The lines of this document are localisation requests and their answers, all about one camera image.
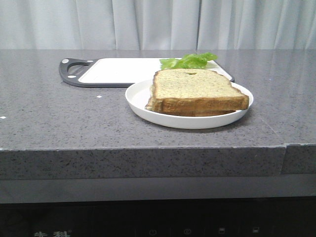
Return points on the green lettuce leaf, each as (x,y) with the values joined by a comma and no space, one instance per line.
(188,61)

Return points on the black appliance control panel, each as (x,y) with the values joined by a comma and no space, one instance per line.
(249,217)

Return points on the bread slice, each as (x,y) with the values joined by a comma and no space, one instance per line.
(198,113)
(180,90)

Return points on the white cutting board grey rim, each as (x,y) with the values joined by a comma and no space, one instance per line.
(108,72)

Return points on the white round plate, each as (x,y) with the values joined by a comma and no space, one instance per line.
(137,95)

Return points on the grey-white curtain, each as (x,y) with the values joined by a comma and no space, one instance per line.
(157,24)

